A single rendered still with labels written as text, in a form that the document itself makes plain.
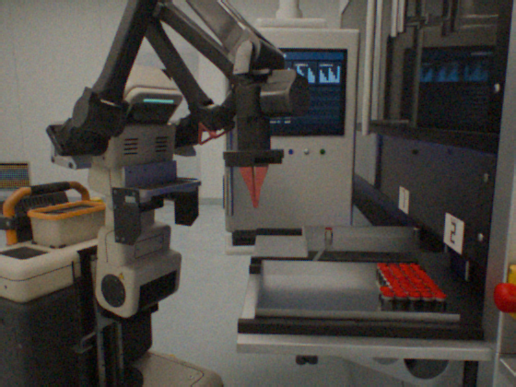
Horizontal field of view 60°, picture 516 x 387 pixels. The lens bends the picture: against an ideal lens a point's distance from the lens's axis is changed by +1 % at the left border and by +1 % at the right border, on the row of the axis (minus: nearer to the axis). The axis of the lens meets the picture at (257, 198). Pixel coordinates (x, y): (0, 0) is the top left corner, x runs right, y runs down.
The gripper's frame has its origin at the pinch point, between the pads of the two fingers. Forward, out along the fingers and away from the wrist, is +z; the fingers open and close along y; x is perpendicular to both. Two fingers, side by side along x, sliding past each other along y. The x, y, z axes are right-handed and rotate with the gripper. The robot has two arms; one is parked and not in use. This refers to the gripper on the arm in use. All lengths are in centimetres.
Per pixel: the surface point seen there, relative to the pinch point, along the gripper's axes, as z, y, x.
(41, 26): -163, -316, 539
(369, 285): 20.9, 22.9, 16.5
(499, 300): 11.2, 33.5, -17.1
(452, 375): 32.5, 35.0, 1.3
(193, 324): 102, -50, 176
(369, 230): 18, 30, 56
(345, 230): 18, 24, 56
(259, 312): 18.5, 0.4, -3.9
